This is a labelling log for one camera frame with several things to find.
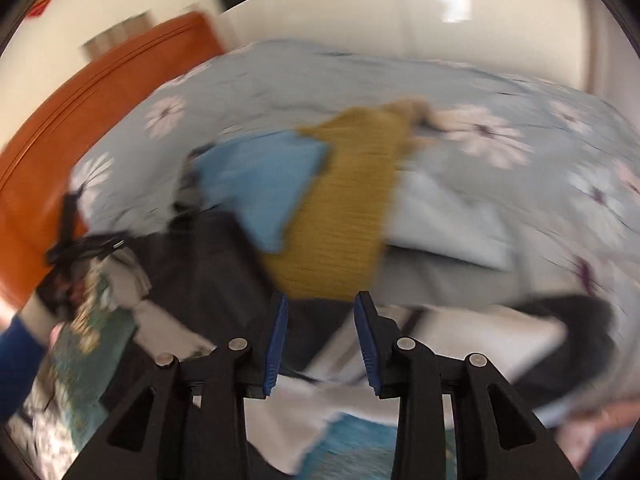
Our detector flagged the folded pale blue cloth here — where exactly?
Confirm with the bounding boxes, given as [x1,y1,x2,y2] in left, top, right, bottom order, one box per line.
[385,160,516,271]

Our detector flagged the white cloth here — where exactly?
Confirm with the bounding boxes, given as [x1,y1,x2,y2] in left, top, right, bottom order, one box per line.
[135,300,566,476]

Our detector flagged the black garment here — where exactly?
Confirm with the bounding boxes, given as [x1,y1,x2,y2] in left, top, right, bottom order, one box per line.
[515,295,621,406]

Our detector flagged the pink cloth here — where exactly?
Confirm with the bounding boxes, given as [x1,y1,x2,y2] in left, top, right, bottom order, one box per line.
[555,400,636,480]

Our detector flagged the dark grey fleece garment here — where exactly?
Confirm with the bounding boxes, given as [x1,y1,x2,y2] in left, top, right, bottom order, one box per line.
[100,205,361,401]

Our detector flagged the teal printed plush blanket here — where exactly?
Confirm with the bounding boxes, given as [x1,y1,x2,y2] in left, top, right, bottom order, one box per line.
[10,270,461,480]

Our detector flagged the person's left forearm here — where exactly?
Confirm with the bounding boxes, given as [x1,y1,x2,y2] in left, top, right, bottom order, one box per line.
[0,297,56,423]

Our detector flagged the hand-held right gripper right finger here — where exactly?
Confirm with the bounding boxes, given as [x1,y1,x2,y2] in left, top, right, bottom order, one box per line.
[353,290,581,480]

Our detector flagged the orange bed headboard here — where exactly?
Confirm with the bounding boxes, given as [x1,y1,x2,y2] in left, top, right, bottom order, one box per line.
[0,12,226,311]

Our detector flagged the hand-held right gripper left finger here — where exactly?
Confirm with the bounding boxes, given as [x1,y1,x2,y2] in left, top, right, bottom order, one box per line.
[62,292,290,480]

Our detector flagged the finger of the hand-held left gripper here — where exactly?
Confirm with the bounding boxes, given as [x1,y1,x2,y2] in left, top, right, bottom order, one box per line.
[75,232,133,261]

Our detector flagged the mustard knitted sweater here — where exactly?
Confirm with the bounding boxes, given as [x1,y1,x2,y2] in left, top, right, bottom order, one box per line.
[260,100,416,303]

